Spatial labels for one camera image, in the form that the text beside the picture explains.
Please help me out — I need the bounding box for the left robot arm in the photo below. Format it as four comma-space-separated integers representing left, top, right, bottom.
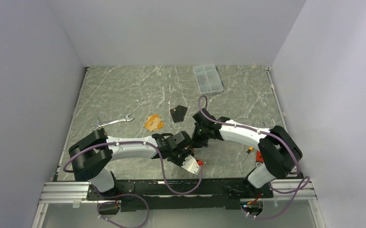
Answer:
63, 128, 200, 200

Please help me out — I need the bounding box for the orange handled tool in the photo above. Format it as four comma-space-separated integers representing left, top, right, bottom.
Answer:
247, 147, 264, 167

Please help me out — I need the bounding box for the gold card stack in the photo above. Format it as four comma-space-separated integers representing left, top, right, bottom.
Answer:
144, 114, 164, 132

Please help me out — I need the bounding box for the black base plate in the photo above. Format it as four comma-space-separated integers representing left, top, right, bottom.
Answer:
86, 178, 273, 212

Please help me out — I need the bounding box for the black card stack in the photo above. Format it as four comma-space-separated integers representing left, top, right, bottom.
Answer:
169, 105, 188, 123

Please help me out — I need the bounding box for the silver open-end wrench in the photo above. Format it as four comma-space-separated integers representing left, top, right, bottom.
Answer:
91, 113, 135, 131

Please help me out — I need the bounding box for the clear plastic screw box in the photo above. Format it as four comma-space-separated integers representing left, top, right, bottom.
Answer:
193, 65, 224, 95

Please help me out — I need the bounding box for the aluminium frame rail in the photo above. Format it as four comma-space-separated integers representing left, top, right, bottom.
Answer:
31, 179, 327, 228

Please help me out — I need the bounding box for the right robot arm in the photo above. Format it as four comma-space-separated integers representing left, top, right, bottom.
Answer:
191, 108, 303, 197

